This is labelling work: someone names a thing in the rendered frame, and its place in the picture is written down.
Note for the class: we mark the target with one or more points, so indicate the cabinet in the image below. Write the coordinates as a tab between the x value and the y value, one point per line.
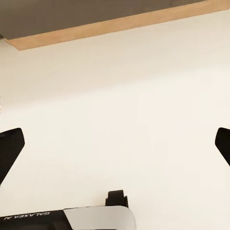
21	18

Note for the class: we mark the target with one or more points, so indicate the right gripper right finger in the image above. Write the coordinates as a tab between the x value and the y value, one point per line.
222	142

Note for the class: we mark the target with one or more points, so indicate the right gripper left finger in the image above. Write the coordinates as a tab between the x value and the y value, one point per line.
11	144

